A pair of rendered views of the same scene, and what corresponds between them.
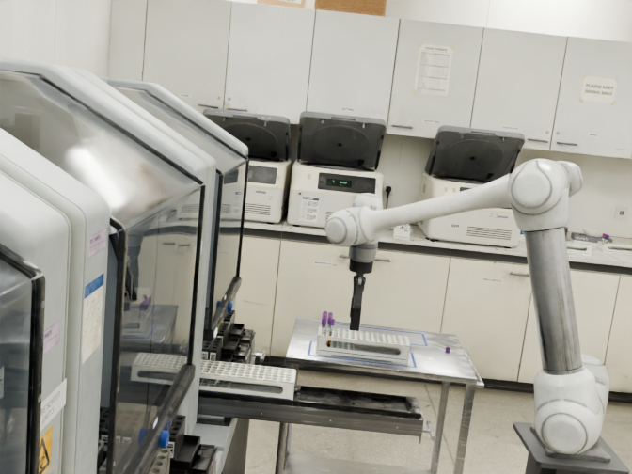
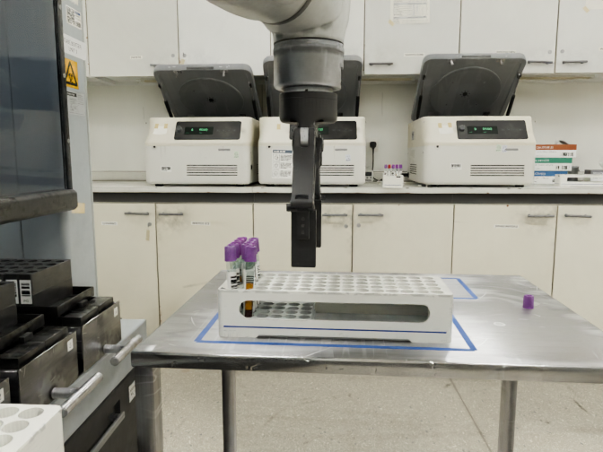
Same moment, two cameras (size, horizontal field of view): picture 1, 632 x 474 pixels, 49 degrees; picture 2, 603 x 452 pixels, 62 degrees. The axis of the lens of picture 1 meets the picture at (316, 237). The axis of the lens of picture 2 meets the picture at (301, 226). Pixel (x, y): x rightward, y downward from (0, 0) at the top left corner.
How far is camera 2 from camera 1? 1.60 m
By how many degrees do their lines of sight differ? 4
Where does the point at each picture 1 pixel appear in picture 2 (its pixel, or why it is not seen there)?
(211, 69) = (161, 23)
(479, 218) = (483, 154)
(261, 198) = (226, 157)
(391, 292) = (388, 253)
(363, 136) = not seen: hidden behind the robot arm
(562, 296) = not seen: outside the picture
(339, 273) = (324, 235)
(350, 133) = not seen: hidden behind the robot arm
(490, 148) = (485, 77)
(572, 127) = (579, 42)
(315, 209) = (289, 163)
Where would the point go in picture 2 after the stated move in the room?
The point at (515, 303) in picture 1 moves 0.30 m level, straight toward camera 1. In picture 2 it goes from (537, 251) to (544, 263)
